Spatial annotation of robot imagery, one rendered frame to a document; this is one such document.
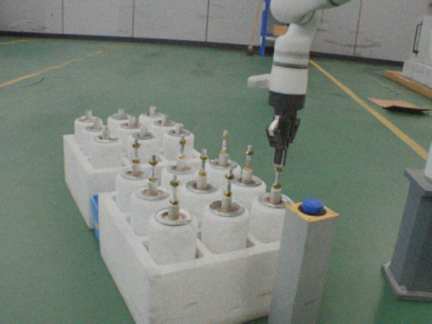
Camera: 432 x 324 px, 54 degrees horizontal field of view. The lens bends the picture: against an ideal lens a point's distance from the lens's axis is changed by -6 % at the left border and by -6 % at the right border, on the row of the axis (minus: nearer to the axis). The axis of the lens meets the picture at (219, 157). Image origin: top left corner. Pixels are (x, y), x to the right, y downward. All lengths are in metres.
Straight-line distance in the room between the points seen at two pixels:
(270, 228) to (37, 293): 0.56
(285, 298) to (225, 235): 0.17
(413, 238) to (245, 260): 0.44
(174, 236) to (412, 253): 0.60
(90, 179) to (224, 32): 6.13
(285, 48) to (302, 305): 0.49
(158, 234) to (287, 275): 0.25
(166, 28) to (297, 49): 6.53
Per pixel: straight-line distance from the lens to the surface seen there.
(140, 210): 0.95
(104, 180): 1.31
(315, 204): 0.80
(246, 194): 1.04
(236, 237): 0.91
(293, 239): 0.82
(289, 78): 0.88
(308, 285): 0.86
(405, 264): 1.19
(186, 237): 0.86
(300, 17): 0.87
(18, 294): 1.12
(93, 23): 7.65
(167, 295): 0.87
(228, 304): 0.96
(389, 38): 7.66
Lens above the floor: 0.65
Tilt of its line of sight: 19 degrees down
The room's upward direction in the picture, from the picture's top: 5 degrees clockwise
